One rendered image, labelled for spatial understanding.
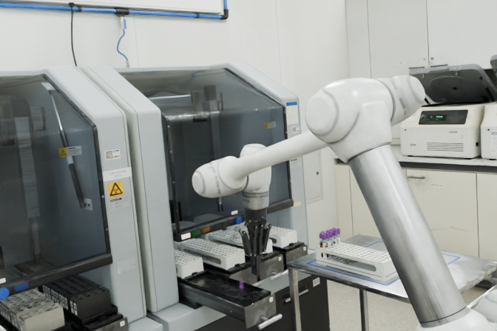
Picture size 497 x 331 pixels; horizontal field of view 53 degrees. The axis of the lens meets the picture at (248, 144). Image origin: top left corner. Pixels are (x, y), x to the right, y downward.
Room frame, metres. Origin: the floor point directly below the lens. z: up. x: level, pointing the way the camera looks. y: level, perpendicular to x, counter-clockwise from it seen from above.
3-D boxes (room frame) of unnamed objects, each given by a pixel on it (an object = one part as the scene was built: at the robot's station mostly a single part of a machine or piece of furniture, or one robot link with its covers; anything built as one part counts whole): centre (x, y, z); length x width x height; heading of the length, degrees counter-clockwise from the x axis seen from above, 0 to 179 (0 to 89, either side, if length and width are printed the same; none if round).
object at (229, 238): (2.06, 0.07, 0.83); 0.30 x 0.10 x 0.06; 43
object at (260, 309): (1.77, 0.22, 0.78); 0.73 x 0.14 x 0.09; 43
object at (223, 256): (1.96, 0.18, 0.83); 0.30 x 0.10 x 0.06; 43
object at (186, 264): (1.90, 0.34, 0.83); 0.30 x 0.10 x 0.06; 43
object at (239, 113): (2.11, 0.22, 1.28); 0.61 x 0.51 x 0.63; 133
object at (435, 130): (3.70, -1.53, 1.22); 0.62 x 0.56 x 0.64; 131
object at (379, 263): (1.72, -0.35, 0.85); 0.30 x 0.10 x 0.06; 40
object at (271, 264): (2.16, 0.16, 0.78); 0.73 x 0.14 x 0.09; 43
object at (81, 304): (1.51, 0.53, 0.85); 0.12 x 0.02 x 0.06; 133
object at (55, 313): (1.40, 0.64, 0.85); 0.12 x 0.02 x 0.06; 133
